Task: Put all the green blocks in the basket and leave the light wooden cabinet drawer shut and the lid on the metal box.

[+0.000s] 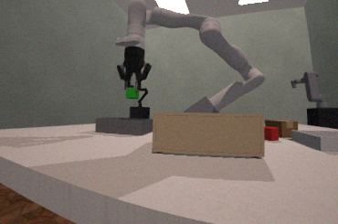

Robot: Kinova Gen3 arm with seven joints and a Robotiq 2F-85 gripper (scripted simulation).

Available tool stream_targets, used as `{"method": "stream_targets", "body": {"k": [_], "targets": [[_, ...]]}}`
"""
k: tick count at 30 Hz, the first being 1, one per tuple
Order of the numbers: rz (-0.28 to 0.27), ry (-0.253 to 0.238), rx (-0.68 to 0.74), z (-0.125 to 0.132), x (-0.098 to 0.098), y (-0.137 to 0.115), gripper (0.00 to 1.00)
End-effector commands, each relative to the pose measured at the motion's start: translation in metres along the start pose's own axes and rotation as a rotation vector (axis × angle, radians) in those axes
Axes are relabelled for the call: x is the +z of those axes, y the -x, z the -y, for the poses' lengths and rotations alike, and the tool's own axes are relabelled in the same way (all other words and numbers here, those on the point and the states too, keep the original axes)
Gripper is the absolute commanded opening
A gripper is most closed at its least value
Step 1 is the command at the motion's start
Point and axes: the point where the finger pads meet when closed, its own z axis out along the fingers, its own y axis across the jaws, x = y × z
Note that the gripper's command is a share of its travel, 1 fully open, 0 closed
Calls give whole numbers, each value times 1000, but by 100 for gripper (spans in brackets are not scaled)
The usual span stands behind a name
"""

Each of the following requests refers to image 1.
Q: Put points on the red block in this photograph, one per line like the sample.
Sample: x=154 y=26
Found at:
x=271 y=133

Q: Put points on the green block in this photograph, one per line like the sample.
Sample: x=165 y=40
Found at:
x=131 y=93

